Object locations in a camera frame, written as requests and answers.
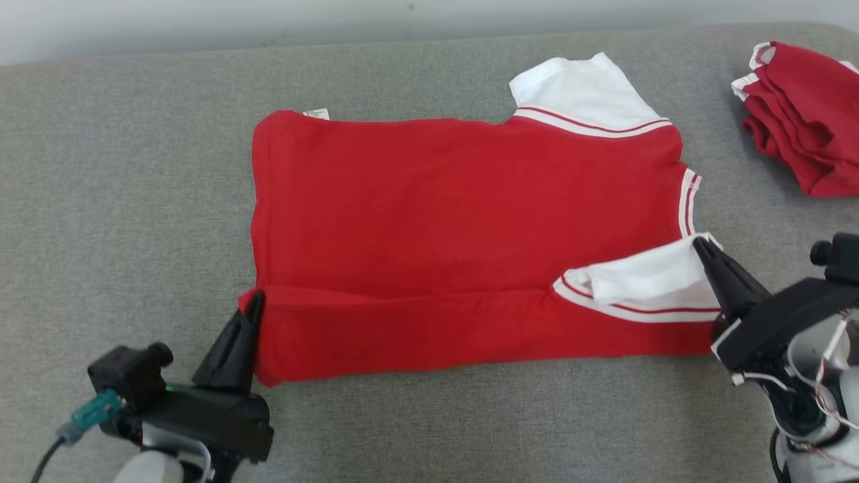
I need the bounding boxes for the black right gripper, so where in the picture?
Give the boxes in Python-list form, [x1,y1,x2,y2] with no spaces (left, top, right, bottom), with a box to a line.
[693,235,859,372]

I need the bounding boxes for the teal left camera cable connector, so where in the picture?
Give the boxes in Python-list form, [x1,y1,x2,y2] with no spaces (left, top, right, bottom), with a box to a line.
[56,390,125,447]

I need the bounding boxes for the red jersey with white sleeves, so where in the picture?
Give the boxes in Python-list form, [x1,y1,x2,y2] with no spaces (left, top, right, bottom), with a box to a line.
[238,52,725,388]

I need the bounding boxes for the black left camera cable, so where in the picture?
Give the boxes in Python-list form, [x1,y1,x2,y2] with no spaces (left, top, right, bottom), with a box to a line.
[30,436,69,483]

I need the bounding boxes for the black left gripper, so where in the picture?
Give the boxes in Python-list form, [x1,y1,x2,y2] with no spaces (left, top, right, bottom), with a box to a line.
[126,290,275,483]

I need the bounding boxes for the red shorts with white stripe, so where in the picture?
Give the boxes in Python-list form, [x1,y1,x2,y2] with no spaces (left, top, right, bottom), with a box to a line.
[730,40,859,198]

